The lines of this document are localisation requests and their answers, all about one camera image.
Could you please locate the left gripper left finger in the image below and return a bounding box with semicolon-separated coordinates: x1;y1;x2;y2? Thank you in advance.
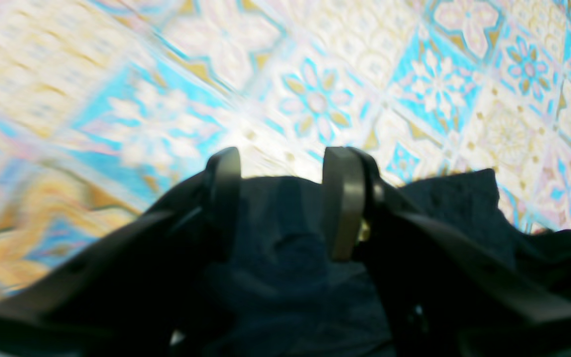
0;147;242;357

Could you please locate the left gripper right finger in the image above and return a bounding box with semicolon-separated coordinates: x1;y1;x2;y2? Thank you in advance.
322;147;571;357

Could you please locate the black t-shirt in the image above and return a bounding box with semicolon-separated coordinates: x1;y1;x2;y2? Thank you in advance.
199;169;571;357

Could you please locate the patterned tablecloth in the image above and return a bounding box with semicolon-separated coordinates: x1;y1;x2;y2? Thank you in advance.
0;0;571;299

